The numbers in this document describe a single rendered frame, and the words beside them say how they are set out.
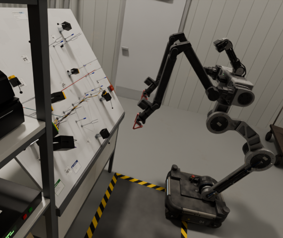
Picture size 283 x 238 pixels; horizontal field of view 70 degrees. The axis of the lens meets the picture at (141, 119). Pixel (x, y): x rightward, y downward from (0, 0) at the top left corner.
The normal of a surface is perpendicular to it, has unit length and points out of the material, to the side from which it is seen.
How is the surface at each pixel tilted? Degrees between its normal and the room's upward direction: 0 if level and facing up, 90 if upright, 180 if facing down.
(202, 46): 90
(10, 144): 0
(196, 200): 0
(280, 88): 90
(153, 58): 90
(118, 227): 0
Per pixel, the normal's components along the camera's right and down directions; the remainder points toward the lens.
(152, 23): -0.11, 0.49
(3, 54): 0.88, -0.29
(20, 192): 0.19, -0.84
